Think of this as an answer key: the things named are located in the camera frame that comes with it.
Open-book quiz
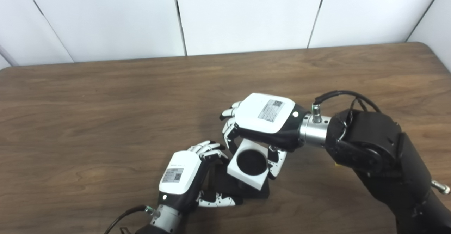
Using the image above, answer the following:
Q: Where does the black peg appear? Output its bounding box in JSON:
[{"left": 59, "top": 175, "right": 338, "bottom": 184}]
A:
[{"left": 207, "top": 149, "right": 270, "bottom": 200}]

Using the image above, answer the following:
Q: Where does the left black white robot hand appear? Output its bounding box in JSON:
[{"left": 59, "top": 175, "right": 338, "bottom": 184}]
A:
[{"left": 157, "top": 141, "right": 244, "bottom": 214}]

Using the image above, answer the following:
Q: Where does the white square piece with hole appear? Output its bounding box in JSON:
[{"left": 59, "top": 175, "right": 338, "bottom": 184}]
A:
[{"left": 227, "top": 139, "right": 271, "bottom": 191}]

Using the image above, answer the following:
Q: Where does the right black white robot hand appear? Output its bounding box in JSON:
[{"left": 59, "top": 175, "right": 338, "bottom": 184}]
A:
[{"left": 220, "top": 93, "right": 311, "bottom": 181}]

